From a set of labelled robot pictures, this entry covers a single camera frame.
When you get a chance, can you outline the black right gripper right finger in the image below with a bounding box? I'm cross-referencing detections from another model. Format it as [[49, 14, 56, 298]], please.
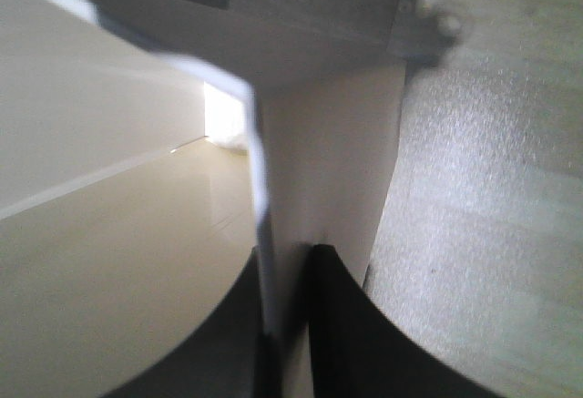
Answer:
[[309, 244, 494, 397]]

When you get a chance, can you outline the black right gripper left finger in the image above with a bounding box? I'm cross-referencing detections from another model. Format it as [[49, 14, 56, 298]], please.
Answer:
[[106, 250, 281, 397]]

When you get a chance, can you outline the white plastic trash bin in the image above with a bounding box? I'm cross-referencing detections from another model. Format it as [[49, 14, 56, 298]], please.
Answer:
[[1, 0, 405, 397]]

